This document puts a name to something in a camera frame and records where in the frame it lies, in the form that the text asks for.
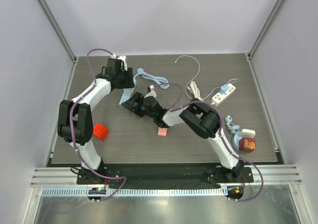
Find white power strip cord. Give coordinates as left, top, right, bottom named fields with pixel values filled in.
left=186, top=80, right=216, bottom=105

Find white usb power strip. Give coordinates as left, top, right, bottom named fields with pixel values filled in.
left=212, top=83, right=236, bottom=106

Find thin white usb cable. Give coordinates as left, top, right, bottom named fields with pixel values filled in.
left=174, top=55, right=239, bottom=98

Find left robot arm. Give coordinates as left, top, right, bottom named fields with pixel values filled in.
left=57, top=56, right=135, bottom=184

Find coiled light blue cord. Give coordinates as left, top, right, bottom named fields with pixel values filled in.
left=224, top=114, right=240, bottom=135

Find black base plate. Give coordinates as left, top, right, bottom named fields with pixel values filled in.
left=77, top=162, right=254, bottom=185

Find blue usb charger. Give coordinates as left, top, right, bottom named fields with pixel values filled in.
left=219, top=84, right=229, bottom=94

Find dark red cube adapter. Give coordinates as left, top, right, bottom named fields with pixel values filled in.
left=238, top=137, right=256, bottom=153

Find red cube socket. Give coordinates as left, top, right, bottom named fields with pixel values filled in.
left=93, top=123, right=109, bottom=141

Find pink plug adapter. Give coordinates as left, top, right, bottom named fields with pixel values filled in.
left=158, top=128, right=167, bottom=137

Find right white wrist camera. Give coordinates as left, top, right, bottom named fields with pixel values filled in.
left=145, top=85, right=157, bottom=98

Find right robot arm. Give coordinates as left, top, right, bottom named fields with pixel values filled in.
left=121, top=92, right=244, bottom=182

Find blue power strip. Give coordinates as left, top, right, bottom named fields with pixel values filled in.
left=119, top=88, right=134, bottom=106

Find blue power strip cable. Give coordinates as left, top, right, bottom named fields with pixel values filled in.
left=133, top=68, right=171, bottom=90

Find slotted cable duct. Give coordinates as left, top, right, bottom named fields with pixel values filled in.
left=42, top=186, right=228, bottom=197

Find round blue socket base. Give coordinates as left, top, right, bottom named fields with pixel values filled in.
left=232, top=132, right=243, bottom=151

